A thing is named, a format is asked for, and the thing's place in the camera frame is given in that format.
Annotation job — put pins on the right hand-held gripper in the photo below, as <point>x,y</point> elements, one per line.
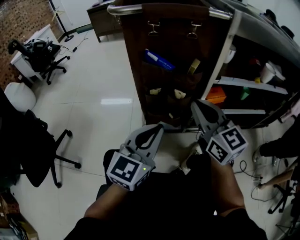
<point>230,145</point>

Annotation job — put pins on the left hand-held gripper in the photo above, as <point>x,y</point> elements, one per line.
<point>124,170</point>

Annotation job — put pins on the person's left forearm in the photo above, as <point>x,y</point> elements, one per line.
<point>105,201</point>

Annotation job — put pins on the person's right forearm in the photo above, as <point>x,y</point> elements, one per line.
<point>226,187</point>

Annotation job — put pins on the service cart with shelves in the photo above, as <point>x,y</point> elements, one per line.
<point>124,9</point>

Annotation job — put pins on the small white tag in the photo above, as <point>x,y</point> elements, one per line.
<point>171,115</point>

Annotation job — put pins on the orange box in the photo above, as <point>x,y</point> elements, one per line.
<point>216,95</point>

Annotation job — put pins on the person's white shoe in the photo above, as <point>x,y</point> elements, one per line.
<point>191,159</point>

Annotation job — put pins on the green small container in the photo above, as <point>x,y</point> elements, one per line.
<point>245,93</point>

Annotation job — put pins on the blue flat box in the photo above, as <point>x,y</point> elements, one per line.
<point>160,59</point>

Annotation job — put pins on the white bucket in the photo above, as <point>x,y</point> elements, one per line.
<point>230,54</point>

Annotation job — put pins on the small yellow plastic block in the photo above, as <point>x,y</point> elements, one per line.
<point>257,80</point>

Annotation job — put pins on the dark red box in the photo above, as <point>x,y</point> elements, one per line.
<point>254,62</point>

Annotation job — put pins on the metal hook clip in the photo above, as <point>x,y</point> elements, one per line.
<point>153,28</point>
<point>194,30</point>

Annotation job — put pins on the white paper cup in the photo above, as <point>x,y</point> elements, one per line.
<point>267,73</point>

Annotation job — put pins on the person's black clothing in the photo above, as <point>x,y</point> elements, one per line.
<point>173,211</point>

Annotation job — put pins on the pink cloth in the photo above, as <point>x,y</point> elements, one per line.
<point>293,110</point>

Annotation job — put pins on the white power strip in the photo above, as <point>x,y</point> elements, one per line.
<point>260,182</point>

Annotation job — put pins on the black power adapter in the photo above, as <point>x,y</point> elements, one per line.
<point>75,49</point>

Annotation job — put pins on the dark brown cabinet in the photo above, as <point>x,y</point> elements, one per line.
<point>103,23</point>

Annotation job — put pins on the dark green cylinder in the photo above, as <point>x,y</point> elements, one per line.
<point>84,28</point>

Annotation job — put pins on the small black office chair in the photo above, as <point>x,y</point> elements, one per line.
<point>50,64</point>

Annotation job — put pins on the black chair base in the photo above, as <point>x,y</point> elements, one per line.
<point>284,199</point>

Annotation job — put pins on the large black office chair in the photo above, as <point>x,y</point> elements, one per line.
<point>30,150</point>

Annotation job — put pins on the black coat rack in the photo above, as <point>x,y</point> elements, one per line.
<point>62,24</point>

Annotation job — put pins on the white round bin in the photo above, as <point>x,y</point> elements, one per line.
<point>20,97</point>

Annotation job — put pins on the pale coat hanger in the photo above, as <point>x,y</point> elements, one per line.
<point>58,16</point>

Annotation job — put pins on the white desk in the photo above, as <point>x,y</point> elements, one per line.
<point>21,64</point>

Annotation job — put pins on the black tripod stand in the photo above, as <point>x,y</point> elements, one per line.
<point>290,226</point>

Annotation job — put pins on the black handheld device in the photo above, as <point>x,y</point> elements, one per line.
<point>16,47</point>

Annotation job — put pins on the cardboard box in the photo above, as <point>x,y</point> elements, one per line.
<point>16,225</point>

